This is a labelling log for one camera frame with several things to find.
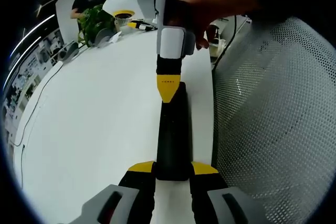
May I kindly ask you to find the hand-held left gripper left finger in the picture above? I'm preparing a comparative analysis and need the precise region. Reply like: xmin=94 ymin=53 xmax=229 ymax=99
xmin=76 ymin=160 xmax=158 ymax=224

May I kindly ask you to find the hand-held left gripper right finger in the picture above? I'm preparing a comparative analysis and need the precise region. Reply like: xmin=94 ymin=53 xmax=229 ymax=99
xmin=188 ymin=161 xmax=266 ymax=224

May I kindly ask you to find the black remote control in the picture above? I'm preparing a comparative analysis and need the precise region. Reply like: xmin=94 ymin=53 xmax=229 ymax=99
xmin=156 ymin=82 xmax=194 ymax=182

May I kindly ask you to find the person's right hand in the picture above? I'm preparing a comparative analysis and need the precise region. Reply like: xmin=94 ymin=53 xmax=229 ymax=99
xmin=167 ymin=0 xmax=238 ymax=50

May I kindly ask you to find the crumpled white paper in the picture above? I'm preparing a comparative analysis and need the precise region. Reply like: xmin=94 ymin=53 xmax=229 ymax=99
xmin=110 ymin=31 xmax=122 ymax=44

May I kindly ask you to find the potted green plant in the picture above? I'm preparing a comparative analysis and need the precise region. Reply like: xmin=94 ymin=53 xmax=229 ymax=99
xmin=78 ymin=5 xmax=132 ymax=48

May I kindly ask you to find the grey neck-worn device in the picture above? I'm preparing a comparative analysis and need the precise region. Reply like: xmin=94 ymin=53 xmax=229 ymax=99
xmin=95 ymin=28 xmax=113 ymax=47
xmin=57 ymin=40 xmax=80 ymax=64

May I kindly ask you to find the grey mesh office chair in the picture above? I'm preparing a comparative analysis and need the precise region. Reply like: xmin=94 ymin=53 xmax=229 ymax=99
xmin=212 ymin=16 xmax=336 ymax=224

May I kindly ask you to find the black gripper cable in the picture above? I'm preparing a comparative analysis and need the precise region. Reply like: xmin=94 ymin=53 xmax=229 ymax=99
xmin=214 ymin=14 xmax=237 ymax=70

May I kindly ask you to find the black table cable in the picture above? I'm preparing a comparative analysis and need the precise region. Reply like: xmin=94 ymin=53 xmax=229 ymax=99
xmin=13 ymin=44 xmax=89 ymax=191

